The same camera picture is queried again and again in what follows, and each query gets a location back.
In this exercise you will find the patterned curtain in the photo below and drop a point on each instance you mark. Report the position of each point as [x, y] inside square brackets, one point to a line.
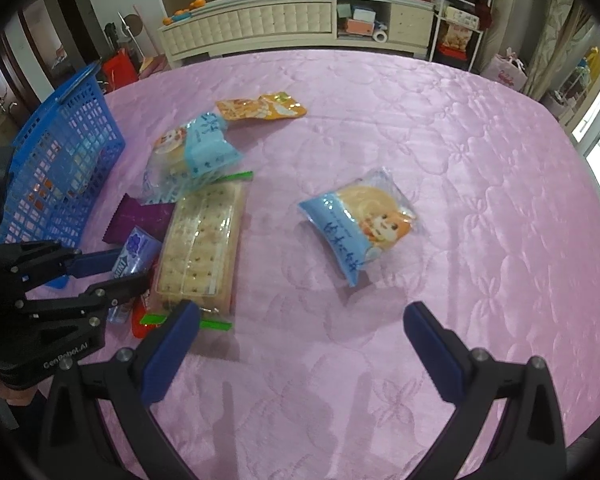
[555, 35]

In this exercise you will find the white paper roll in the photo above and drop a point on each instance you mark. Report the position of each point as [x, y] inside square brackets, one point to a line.
[380, 36]

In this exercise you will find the pink broom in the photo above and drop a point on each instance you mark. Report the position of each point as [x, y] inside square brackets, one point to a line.
[152, 64]

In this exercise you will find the purple snack packet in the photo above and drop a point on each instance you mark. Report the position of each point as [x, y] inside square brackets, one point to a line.
[140, 215]

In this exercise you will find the red gift bag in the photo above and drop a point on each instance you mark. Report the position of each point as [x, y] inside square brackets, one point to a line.
[120, 67]

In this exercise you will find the light blue cookie packet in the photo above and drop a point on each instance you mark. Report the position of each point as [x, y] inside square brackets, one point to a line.
[360, 220]
[200, 150]

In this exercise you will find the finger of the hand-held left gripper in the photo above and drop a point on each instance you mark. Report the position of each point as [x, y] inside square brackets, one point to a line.
[97, 262]
[120, 290]

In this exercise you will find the clear cracker pack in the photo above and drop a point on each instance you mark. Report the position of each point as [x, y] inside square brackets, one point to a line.
[200, 240]

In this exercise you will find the pink tote bag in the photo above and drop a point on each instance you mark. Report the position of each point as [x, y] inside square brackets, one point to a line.
[507, 74]

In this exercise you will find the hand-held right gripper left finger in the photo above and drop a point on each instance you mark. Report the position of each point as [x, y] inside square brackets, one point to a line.
[170, 355]

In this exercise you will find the pink box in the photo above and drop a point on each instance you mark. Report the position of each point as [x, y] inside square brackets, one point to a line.
[360, 26]

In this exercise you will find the red orange snack packet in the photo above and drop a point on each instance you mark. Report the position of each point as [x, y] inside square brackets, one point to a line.
[141, 328]

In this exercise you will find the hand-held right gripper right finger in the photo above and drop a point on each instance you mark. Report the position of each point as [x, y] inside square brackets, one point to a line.
[437, 360]

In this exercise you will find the dark wooden doorway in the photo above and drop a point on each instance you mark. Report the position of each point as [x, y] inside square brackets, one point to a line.
[67, 15]

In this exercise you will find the cream TV cabinet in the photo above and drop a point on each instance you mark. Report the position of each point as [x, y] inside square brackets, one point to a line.
[260, 22]

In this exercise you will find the lilac candy pack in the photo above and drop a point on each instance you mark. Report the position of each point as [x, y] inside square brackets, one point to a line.
[136, 251]

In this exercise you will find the pink tablecloth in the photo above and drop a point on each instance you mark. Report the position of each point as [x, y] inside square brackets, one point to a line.
[430, 160]

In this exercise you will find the dark wooden door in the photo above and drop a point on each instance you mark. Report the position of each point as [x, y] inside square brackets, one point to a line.
[0, 95]

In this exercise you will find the blue plastic basket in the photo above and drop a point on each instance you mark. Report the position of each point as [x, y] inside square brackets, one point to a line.
[55, 160]

